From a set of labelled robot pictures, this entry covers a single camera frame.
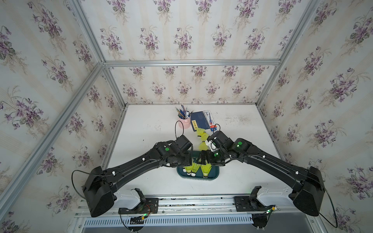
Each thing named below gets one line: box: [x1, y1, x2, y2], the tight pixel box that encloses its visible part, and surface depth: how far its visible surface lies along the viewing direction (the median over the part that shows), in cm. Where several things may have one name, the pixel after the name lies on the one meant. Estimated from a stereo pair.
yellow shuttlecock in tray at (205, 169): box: [200, 163, 213, 179], surface depth 82 cm
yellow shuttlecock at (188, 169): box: [184, 166, 192, 176], surface depth 83 cm
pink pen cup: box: [177, 114, 192, 130], surface depth 101 cm
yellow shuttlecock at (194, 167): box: [190, 163, 202, 177], surface depth 84 cm
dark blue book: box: [190, 110, 211, 132], surface depth 110 cm
